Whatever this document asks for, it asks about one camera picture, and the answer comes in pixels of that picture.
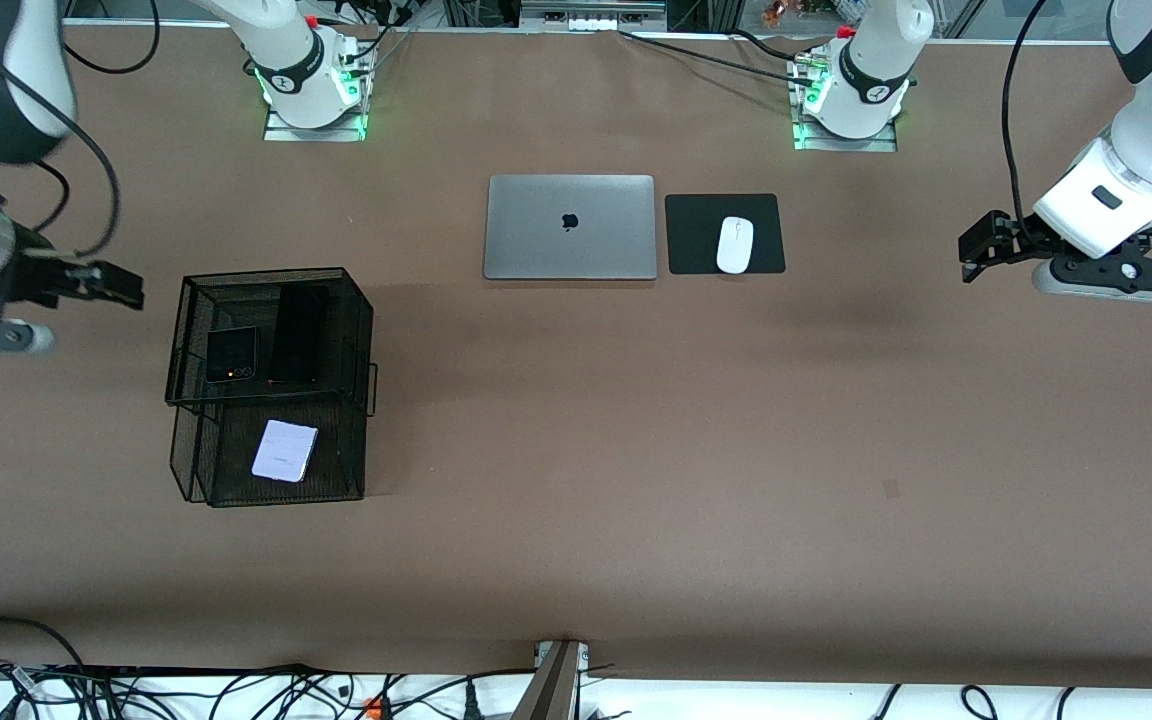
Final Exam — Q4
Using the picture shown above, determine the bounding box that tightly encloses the small black flip phone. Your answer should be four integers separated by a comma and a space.
204, 326, 259, 385

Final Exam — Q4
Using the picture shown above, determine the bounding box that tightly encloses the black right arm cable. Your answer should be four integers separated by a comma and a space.
6, 0, 162, 258

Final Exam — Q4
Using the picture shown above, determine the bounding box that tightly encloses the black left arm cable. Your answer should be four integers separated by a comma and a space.
1002, 0, 1052, 237

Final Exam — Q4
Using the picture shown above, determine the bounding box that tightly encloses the grey power strip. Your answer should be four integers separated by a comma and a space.
519, 0, 667, 33

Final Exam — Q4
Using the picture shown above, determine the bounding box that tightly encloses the long black edge cable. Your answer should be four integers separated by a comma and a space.
56, 660, 537, 693

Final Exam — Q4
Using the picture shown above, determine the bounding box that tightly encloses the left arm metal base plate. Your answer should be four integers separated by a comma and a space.
791, 50, 900, 153

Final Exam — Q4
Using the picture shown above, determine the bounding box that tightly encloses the black base cable bundle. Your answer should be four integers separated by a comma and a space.
331, 0, 417, 76

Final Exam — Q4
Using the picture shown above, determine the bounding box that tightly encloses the white computer mouse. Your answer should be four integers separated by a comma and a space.
716, 216, 755, 275

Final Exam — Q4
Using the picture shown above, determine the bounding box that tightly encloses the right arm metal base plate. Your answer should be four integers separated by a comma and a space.
264, 45, 370, 143

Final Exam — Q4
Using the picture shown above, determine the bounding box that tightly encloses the black mouse pad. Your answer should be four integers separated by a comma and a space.
664, 193, 787, 276

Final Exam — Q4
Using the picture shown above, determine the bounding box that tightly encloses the grey metal mount post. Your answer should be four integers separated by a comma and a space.
511, 640, 592, 720

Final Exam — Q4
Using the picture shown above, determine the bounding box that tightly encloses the short black table cable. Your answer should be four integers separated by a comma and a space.
731, 28, 805, 63

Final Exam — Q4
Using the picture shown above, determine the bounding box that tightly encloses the tall black smartphone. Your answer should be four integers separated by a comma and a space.
268, 284, 330, 386

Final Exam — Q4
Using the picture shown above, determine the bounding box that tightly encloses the black looped cable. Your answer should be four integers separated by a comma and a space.
0, 616, 89, 676

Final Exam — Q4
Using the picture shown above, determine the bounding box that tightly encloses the black wire mesh tray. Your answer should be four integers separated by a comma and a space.
165, 266, 379, 508

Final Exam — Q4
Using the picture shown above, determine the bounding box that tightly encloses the silver closed laptop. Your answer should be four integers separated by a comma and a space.
483, 174, 658, 282

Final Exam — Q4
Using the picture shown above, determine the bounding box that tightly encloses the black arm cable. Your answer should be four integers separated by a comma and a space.
1002, 0, 1052, 237
6, 0, 162, 258

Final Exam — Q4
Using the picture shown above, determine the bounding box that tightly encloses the lavender flip phone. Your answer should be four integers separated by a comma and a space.
251, 419, 320, 484

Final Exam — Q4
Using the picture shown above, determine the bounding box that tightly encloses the long black table cable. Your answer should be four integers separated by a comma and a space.
619, 29, 822, 89

